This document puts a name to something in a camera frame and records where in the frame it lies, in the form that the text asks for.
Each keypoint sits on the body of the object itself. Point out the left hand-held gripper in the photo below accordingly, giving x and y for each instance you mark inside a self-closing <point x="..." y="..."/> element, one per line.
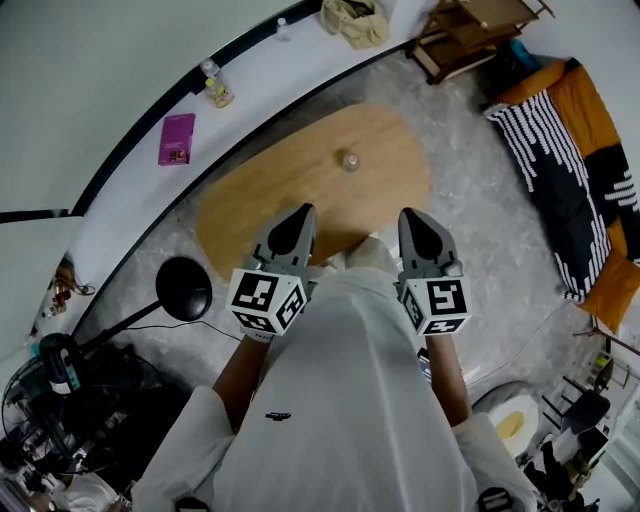
<point x="260" y="295"/>

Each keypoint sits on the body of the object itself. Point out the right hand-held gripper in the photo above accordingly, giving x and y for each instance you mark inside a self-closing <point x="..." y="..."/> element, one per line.
<point x="440" y="300"/>

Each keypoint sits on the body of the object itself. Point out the small clear glass cup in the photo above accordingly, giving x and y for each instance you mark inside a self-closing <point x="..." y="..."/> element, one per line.
<point x="350" y="162"/>

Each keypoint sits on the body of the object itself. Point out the person's left forearm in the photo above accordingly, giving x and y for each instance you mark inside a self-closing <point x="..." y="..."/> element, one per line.
<point x="240" y="380"/>

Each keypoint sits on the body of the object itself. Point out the person's right forearm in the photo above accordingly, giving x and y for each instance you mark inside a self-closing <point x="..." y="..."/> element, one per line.
<point x="447" y="380"/>

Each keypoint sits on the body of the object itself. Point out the oval wooden table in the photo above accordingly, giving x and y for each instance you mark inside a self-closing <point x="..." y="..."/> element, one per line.
<point x="300" y="190"/>

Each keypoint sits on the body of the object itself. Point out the person's beige trousers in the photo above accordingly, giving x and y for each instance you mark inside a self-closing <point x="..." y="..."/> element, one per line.
<point x="367" y="252"/>

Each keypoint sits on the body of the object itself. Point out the black standing fan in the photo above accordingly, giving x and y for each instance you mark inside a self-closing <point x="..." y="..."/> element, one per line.
<point x="182" y="287"/>

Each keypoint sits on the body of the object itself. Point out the black tablet with screen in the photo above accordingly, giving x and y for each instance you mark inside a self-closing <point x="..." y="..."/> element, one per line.
<point x="424" y="367"/>

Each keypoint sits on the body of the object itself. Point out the white windowsill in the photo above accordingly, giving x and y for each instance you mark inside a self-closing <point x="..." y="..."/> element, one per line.
<point x="240" y="115"/>

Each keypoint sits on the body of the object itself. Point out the magenta book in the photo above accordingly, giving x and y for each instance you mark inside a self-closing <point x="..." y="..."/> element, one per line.
<point x="176" y="139"/>

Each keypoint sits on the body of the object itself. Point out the yellow drink bottle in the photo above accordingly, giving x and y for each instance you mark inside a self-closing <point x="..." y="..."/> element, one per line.
<point x="218" y="87"/>

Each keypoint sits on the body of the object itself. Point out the person's white shirt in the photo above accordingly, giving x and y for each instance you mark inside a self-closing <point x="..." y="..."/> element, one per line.
<point x="350" y="400"/>

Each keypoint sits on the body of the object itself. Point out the round white seat yellow cushion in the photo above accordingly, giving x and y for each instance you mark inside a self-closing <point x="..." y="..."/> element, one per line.
<point x="510" y="420"/>

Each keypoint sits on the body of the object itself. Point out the black office chair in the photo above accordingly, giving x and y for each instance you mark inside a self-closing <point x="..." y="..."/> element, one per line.
<point x="160" y="395"/>

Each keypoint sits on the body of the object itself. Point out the striped black orange blanket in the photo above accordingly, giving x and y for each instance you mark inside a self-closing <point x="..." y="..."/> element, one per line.
<point x="590" y="110"/>

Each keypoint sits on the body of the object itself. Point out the teal cloth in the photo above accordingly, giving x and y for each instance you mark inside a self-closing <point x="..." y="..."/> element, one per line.
<point x="522" y="52"/>

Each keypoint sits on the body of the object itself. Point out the small clear bottle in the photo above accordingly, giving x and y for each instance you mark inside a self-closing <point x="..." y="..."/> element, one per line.
<point x="283" y="26"/>

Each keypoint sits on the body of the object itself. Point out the wooden shelf rack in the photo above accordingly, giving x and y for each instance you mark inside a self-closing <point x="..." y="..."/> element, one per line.
<point x="465" y="30"/>

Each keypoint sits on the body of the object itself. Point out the thin brown wooden stand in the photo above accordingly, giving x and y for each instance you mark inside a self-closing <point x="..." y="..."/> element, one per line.
<point x="615" y="342"/>

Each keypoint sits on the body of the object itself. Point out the beige cloth bag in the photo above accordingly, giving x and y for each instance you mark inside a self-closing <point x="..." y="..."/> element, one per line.
<point x="357" y="22"/>

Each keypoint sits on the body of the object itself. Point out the black slatted chair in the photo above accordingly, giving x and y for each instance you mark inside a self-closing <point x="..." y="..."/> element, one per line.
<point x="585" y="410"/>

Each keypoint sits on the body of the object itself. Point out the small brown ornament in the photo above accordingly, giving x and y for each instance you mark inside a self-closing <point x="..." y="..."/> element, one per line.
<point x="62" y="287"/>

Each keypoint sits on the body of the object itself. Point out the large white roller blind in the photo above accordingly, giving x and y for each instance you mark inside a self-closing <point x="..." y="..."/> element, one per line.
<point x="100" y="75"/>

